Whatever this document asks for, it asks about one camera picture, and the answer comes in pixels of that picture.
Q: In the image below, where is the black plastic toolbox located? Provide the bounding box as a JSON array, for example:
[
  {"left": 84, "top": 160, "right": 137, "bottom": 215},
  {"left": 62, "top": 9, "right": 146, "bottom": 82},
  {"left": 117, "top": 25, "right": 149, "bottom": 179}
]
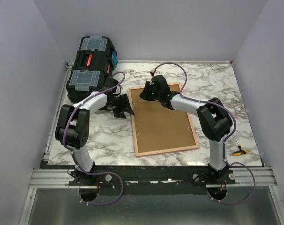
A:
[{"left": 66, "top": 36, "right": 118, "bottom": 103}]

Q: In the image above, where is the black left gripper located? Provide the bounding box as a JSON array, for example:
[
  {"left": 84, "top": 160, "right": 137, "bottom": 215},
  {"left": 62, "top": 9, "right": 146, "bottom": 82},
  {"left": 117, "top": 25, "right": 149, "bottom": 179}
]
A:
[{"left": 108, "top": 94, "right": 134, "bottom": 119}]

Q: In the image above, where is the aluminium table rail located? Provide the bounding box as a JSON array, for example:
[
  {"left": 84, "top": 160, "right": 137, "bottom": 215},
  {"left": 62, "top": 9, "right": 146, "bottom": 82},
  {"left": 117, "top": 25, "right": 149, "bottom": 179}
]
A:
[{"left": 29, "top": 62, "right": 74, "bottom": 189}]

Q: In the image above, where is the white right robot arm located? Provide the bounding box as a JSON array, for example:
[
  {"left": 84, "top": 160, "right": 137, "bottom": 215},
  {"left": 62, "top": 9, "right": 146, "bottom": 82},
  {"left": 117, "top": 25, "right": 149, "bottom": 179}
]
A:
[{"left": 139, "top": 75, "right": 234, "bottom": 184}]

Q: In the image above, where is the pink picture frame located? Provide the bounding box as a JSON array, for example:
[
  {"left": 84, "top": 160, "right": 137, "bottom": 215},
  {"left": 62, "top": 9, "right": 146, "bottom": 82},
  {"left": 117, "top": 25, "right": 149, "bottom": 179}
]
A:
[{"left": 128, "top": 86, "right": 200, "bottom": 157}]

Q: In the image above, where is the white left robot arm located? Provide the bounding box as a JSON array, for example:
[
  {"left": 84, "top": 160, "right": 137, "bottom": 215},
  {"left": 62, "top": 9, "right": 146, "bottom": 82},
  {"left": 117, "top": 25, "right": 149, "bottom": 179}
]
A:
[{"left": 55, "top": 77, "right": 134, "bottom": 185}]

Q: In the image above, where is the black mounting base rail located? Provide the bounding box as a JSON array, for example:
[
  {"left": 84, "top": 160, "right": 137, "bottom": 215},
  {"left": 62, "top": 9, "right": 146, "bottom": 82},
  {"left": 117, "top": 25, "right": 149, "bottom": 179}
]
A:
[{"left": 69, "top": 165, "right": 235, "bottom": 195}]

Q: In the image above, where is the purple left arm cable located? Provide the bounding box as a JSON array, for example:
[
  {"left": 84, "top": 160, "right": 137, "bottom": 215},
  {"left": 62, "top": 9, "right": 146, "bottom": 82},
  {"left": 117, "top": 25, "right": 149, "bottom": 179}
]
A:
[{"left": 62, "top": 71, "right": 126, "bottom": 207}]

